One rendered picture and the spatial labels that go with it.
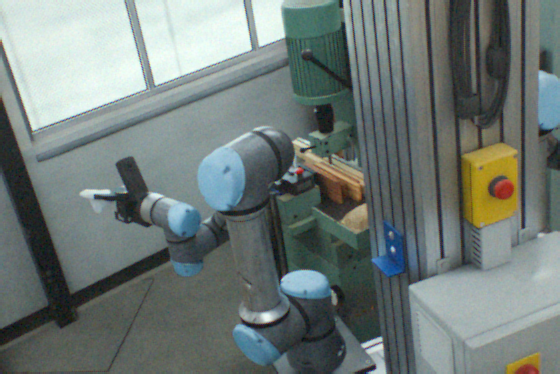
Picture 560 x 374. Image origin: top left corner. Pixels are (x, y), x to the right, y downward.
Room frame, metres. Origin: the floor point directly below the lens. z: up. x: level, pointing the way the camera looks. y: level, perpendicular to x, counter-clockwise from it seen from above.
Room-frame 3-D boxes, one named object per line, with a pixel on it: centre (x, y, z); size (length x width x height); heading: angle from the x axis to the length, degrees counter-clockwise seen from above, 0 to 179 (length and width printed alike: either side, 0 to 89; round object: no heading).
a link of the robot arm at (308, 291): (1.50, -0.01, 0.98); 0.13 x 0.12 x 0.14; 133
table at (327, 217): (2.18, -0.11, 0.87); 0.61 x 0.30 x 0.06; 28
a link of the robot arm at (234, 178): (1.41, 0.08, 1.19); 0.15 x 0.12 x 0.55; 133
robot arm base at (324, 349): (1.50, -0.02, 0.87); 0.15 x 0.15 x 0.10
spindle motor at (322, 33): (2.27, -0.18, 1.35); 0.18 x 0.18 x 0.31
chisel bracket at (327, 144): (2.28, -0.20, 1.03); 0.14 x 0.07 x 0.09; 118
